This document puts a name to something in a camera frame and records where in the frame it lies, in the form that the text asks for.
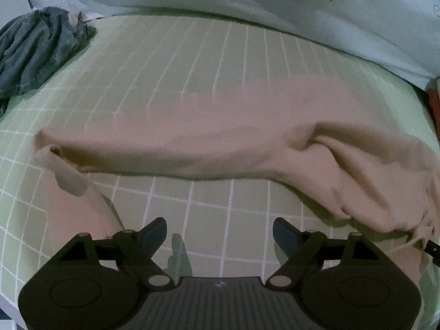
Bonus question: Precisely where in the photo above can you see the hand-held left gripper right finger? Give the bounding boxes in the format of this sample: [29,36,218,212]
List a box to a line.
[266,217,390,289]

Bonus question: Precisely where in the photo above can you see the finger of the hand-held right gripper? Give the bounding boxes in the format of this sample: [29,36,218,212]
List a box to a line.
[423,239,440,267]

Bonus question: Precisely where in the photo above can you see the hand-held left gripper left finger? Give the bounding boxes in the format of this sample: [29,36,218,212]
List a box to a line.
[51,217,173,288]

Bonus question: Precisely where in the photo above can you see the beige pants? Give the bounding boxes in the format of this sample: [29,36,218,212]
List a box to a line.
[32,74,440,282]

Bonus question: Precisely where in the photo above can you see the red cloth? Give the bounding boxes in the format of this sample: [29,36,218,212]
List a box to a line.
[426,77,440,134]

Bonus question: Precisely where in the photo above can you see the green grid bedsheet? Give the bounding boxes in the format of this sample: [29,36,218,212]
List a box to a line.
[0,14,440,330]

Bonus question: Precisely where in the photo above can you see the carrot print quilt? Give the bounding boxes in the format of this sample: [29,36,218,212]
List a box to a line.
[21,0,440,83]

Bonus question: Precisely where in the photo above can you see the grey crumpled garment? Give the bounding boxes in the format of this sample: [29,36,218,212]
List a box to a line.
[0,7,98,117]

